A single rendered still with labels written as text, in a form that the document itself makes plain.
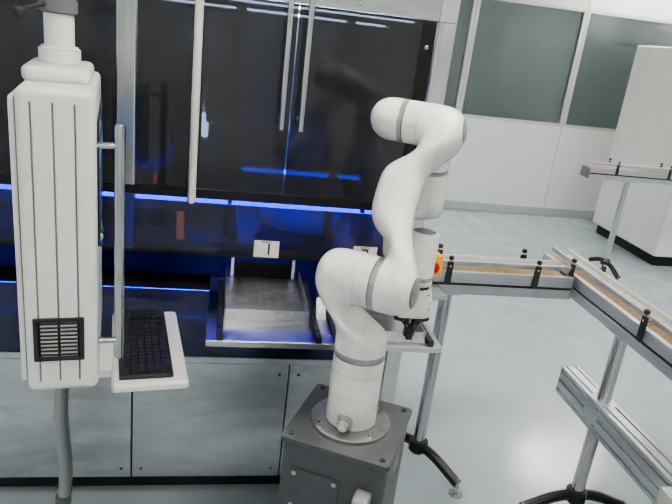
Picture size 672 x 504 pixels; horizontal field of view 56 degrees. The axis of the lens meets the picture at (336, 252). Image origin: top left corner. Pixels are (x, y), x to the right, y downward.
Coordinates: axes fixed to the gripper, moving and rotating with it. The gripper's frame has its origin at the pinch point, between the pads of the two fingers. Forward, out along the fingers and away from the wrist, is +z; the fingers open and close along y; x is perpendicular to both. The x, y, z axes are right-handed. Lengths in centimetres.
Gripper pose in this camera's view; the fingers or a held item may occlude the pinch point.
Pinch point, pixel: (408, 331)
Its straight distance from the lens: 191.5
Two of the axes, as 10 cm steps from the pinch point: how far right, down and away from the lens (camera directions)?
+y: -9.8, -0.6, -1.8
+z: -1.1, 9.4, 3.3
